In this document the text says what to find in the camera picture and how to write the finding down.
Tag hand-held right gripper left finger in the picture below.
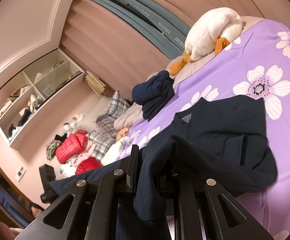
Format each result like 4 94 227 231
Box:
14 144 140 240

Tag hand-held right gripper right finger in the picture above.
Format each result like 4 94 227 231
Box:
168 169 256 240

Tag navy blue jacket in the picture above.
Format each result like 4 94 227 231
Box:
49 95 278 240

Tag person's left forearm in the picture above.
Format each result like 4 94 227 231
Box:
0 219 23 240

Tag pile of white pink clothes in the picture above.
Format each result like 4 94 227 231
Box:
60 142 96 178

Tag folded navy blue clothes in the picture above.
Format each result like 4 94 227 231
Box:
132 70 176 122

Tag white cloth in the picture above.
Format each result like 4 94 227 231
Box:
101 140 125 166

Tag green patterned cloth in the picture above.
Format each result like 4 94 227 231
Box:
46 140 63 161

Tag person's head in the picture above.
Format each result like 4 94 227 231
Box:
29 203 45 218

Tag peach cloth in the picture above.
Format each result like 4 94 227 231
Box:
116 127 132 140

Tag red down jacket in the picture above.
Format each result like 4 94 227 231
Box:
75 157 103 175
56 129 89 163

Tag plaid pillow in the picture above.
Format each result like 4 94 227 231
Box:
88 129 118 161
96 90 133 133

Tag white plush toy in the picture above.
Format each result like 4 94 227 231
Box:
63 114 87 133

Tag beige hanging cloth bundle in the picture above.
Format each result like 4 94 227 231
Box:
84 71 108 96

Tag purple floral bedsheet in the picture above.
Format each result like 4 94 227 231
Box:
102 20 290 240

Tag grey-blue curtain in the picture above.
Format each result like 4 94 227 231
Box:
77 0 189 58

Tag white plush goose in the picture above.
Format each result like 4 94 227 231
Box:
168 7 243 76

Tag white wall switch panel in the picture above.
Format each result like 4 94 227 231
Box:
15 166 27 182

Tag white wall shelf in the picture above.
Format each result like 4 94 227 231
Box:
0 49 85 145

